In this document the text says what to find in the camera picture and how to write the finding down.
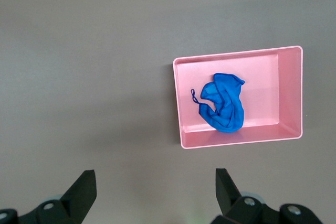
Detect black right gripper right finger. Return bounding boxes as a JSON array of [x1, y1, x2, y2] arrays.
[[211, 167, 324, 224]]

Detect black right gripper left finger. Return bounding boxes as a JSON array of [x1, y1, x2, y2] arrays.
[[0, 169, 98, 224]]

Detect blue cloth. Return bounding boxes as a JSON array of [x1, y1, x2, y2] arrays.
[[191, 72, 246, 133]]

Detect pink plastic bin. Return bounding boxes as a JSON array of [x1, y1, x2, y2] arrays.
[[172, 45, 304, 150]]

